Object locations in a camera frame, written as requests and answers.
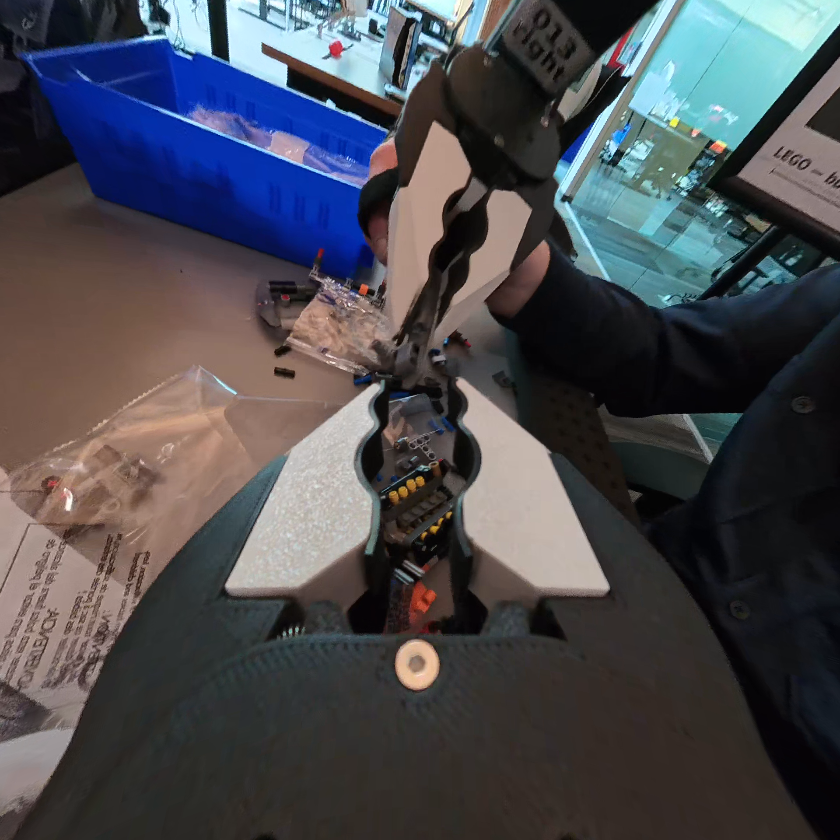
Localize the blue plastic bin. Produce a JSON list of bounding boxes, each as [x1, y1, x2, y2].
[[20, 36, 391, 280]]

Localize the black lego assembly yellow studs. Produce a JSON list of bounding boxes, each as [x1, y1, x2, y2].
[[379, 458, 460, 572]]

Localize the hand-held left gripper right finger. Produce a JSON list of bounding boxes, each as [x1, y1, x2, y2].
[[446, 377, 611, 634]]

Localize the white framed sign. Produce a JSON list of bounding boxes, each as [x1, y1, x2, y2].
[[712, 56, 840, 234]]

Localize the clear bag with few pieces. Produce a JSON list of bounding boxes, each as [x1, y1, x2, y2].
[[10, 366, 371, 546]]

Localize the person's right hand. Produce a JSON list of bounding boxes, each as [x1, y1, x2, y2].
[[366, 138, 553, 317]]

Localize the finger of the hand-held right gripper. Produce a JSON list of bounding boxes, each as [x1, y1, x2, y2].
[[386, 120, 475, 345], [419, 187, 534, 352]]

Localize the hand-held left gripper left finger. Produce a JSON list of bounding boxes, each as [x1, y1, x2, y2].
[[223, 382, 391, 634]]

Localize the wooden background table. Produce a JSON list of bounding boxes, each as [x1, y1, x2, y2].
[[261, 26, 424, 120]]

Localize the pile of loose lego pieces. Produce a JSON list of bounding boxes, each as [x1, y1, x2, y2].
[[354, 331, 513, 631]]

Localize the black metal post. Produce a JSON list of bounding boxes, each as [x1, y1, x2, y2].
[[207, 0, 231, 63]]

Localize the person's right forearm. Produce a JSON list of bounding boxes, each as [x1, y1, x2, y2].
[[489, 246, 840, 421]]

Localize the dark grey lego dish assembly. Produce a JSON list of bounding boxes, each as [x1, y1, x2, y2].
[[255, 279, 316, 329]]

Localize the dark upright case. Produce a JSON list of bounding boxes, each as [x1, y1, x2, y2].
[[378, 5, 422, 89]]

